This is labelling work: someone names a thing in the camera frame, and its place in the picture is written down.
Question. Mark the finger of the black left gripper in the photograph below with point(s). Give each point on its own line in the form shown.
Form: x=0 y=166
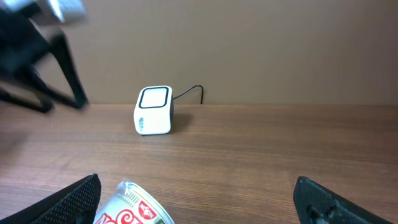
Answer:
x=60 y=50
x=28 y=79

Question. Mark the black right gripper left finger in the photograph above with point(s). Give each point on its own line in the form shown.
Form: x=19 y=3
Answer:
x=75 y=204

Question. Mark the instant noodle cup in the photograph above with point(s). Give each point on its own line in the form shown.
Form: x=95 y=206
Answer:
x=131 y=204

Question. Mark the white barcode scanner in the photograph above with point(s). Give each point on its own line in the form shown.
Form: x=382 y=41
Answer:
x=154 y=110

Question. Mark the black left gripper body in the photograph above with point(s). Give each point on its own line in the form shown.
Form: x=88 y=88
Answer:
x=21 y=43

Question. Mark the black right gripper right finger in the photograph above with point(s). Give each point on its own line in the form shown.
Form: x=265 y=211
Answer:
x=315 y=204

